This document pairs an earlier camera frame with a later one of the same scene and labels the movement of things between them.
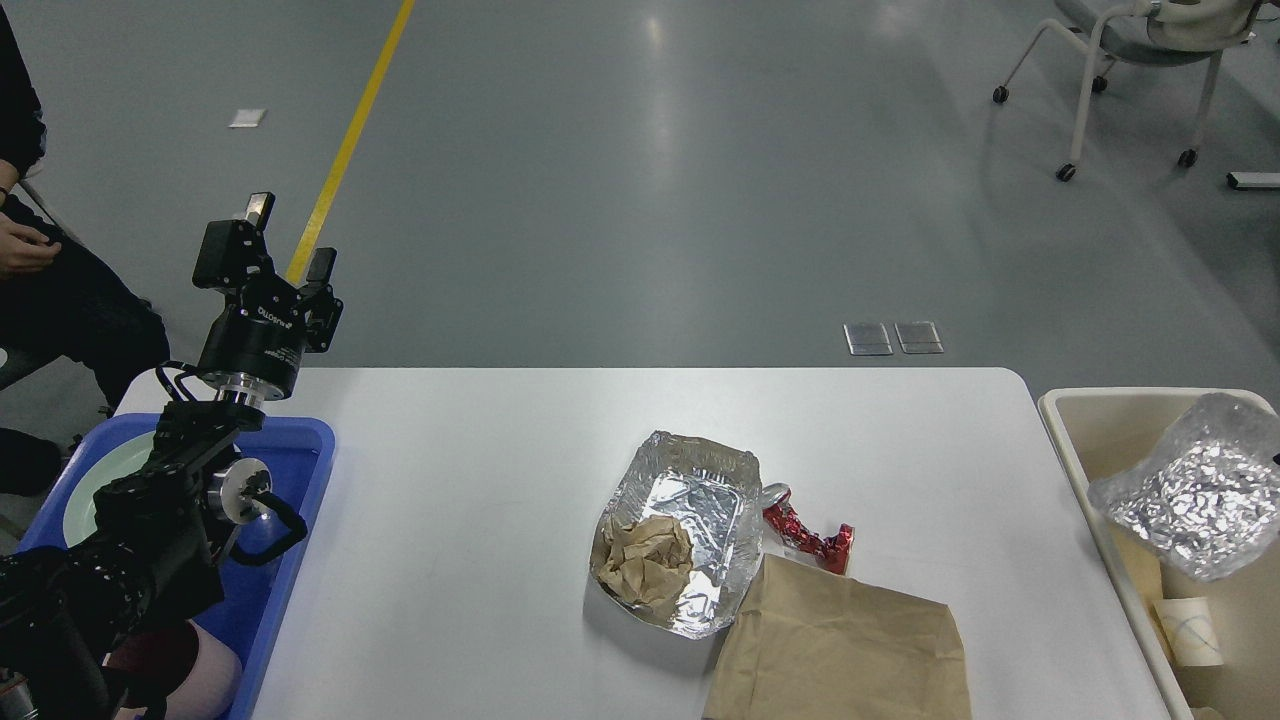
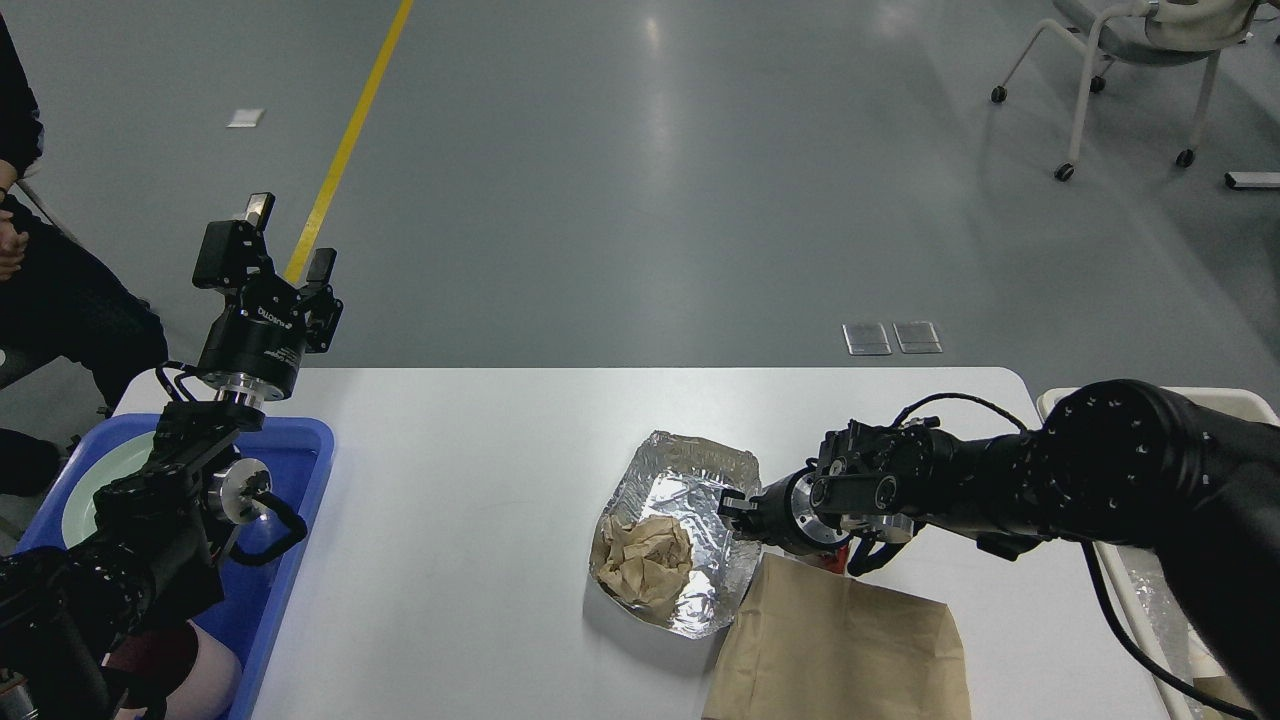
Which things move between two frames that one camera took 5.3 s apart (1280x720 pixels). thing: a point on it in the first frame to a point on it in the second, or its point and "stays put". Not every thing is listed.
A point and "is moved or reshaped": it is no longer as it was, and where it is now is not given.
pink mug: x=177 y=667 stays put
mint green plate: x=129 y=457 stays put
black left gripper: x=254 y=347 stays put
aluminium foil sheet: x=1204 y=499 is moved or reshaped
